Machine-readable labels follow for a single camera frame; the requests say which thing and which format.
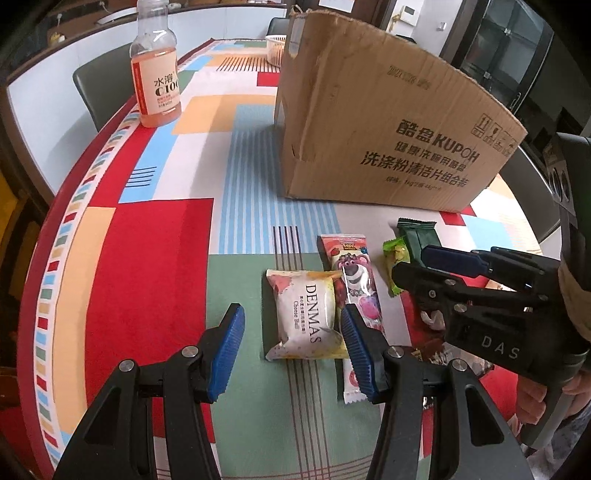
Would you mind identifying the light green candy packet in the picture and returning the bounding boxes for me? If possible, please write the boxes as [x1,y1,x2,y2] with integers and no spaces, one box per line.
[383,237,411,297]

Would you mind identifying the white Denmas cheese ball packet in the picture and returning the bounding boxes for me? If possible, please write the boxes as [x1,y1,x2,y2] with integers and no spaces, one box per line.
[266,269,348,361]

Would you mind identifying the person's right hand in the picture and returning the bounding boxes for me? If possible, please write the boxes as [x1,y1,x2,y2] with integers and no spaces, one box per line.
[516,372,591,425]

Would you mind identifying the black cracker packet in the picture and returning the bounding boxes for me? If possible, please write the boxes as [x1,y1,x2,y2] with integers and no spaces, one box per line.
[401,291,494,378]

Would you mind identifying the dark green snack bar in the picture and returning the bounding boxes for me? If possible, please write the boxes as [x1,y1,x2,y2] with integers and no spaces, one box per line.
[397,218,441,267]

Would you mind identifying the pink bear candy packet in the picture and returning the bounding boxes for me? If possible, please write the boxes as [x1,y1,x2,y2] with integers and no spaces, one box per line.
[316,233,387,405]

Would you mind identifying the dark chair right side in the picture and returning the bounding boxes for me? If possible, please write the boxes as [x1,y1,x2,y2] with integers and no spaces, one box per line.
[500,146,559,242]

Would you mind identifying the dark chair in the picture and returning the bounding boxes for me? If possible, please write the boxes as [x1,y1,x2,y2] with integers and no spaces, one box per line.
[72,45,134,131]
[500,146,559,242]

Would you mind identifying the colourful patterned tablecloth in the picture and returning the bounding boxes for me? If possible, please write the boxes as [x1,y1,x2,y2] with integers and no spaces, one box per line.
[17,40,540,479]

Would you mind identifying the brown cardboard box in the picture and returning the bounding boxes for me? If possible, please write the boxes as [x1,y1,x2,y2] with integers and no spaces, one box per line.
[274,10,526,212]

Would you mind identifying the black glass sliding door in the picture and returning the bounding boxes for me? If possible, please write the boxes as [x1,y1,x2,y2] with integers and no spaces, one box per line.
[452,0,554,112]

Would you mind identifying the white fruit basket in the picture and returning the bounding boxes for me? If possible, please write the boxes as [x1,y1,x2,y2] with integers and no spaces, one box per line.
[266,35,287,68]

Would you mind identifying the dark chair far end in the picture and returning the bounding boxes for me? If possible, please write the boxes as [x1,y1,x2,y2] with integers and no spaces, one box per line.
[266,17,290,35]

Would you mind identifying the dark chair left side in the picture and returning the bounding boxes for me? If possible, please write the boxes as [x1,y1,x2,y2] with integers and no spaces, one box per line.
[72,45,134,131]

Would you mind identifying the pink drink bottle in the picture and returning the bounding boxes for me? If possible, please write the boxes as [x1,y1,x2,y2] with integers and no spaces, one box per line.
[129,0,181,128]

